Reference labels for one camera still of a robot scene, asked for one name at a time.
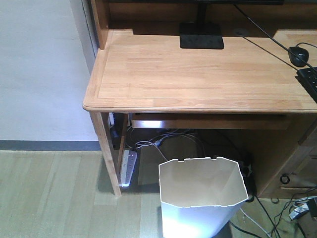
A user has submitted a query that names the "black keyboard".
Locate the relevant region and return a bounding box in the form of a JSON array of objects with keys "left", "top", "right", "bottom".
[{"left": 296, "top": 67, "right": 317, "bottom": 102}]

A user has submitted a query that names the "white power strip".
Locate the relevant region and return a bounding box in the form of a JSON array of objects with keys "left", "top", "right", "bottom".
[{"left": 119, "top": 150, "right": 137, "bottom": 187}]

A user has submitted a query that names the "black monitor cable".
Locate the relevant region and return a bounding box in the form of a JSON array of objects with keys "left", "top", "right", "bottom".
[{"left": 234, "top": 4, "right": 317, "bottom": 71}]

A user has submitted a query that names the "grey cable bundle under desk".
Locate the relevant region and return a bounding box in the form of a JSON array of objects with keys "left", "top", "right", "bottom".
[{"left": 125, "top": 128, "right": 206, "bottom": 162}]

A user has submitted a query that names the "wooden desk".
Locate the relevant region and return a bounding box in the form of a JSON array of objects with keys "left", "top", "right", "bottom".
[{"left": 83, "top": 0, "right": 317, "bottom": 196}]

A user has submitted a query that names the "black computer mouse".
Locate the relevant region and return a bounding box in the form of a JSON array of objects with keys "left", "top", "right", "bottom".
[{"left": 288, "top": 46, "right": 309, "bottom": 67}]

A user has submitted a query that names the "white plastic trash bin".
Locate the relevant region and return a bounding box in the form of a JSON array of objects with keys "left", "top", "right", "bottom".
[{"left": 158, "top": 157, "right": 249, "bottom": 238}]

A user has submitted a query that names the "black monitor with stand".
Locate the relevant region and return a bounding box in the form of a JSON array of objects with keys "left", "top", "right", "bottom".
[{"left": 106, "top": 0, "right": 284, "bottom": 50}]

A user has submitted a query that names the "white adapter with cables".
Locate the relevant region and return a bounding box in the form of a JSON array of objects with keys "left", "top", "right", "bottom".
[{"left": 289, "top": 196, "right": 317, "bottom": 220}]

